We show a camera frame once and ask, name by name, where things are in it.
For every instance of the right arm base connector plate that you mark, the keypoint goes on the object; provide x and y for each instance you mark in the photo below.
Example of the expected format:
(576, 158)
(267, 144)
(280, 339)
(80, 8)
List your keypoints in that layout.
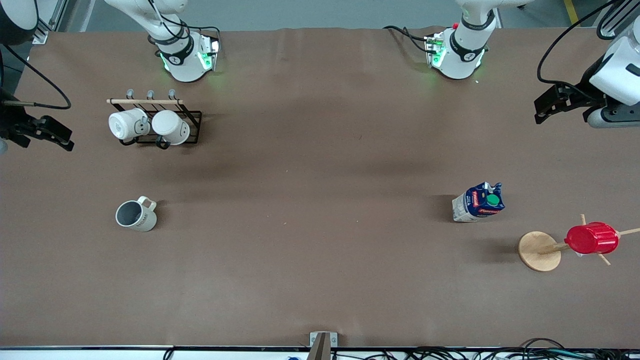
(210, 52)

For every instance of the white mug with grey inside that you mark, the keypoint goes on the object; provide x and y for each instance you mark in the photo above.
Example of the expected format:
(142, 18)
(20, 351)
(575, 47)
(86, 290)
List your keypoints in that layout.
(142, 220)

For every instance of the left arm base connector plate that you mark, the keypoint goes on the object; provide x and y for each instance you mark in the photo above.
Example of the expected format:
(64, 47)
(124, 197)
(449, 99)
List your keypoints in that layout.
(434, 50)

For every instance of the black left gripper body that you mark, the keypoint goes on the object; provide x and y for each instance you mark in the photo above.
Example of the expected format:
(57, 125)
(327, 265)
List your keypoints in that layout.
(583, 93)

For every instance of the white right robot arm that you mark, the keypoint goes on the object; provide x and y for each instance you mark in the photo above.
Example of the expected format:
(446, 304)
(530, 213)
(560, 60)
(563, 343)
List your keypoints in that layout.
(182, 65)

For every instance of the blue and white milk carton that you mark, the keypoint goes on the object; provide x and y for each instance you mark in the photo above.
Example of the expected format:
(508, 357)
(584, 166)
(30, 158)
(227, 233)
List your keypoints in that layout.
(467, 207)

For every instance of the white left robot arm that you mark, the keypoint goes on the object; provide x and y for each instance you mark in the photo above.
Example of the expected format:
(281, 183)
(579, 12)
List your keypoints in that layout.
(460, 60)

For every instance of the grey metal table bracket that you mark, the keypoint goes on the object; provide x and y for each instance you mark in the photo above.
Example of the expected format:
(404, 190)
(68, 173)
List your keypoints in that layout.
(322, 340)

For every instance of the aluminium frame post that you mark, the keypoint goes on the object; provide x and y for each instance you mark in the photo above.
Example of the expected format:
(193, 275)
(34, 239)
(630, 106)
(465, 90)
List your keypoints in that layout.
(42, 36)

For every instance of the white mug with face print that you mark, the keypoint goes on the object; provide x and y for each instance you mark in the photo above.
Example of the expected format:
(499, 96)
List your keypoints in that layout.
(125, 124)
(170, 125)

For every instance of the red ribbed plastic cup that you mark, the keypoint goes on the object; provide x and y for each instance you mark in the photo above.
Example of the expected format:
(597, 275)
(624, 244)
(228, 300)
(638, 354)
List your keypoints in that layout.
(592, 239)

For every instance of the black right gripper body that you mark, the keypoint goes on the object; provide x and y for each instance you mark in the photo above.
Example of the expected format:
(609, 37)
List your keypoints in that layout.
(11, 121)

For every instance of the wooden mug tree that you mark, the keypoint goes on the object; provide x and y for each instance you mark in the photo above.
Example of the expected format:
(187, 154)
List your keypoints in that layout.
(537, 252)

